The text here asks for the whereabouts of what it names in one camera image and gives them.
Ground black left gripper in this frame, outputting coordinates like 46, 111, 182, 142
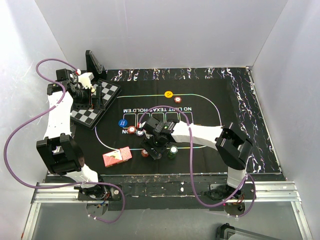
73, 86, 105, 111

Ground red poker chip stack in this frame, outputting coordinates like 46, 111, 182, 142
141, 149, 149, 158

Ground blue chips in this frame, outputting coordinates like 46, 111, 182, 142
136, 130, 145, 137

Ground red chips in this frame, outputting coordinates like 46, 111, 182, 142
174, 96, 182, 104
127, 126, 136, 134

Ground blue small blind button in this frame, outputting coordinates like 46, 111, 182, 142
118, 118, 128, 128

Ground yellow big blind button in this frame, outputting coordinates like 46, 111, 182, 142
164, 90, 174, 99

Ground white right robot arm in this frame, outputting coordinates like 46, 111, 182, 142
137, 117, 253, 199

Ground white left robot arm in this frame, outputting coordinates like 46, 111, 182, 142
36, 68, 108, 200

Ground black white chess board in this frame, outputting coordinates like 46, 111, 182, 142
70, 79, 121, 130

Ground red playing card box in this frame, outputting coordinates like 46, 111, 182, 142
102, 146, 132, 168

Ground green poker chip stack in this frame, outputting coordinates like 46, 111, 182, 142
167, 145, 179, 159

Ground black chess board lid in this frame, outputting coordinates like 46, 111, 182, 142
85, 50, 107, 81

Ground black poker felt mat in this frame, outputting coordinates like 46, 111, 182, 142
53, 66, 282, 176

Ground black case bottom right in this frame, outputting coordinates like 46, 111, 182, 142
215, 223, 277, 240

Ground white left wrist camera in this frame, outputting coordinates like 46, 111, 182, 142
78, 72, 94, 89

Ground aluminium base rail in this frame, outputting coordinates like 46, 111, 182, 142
21, 178, 313, 240

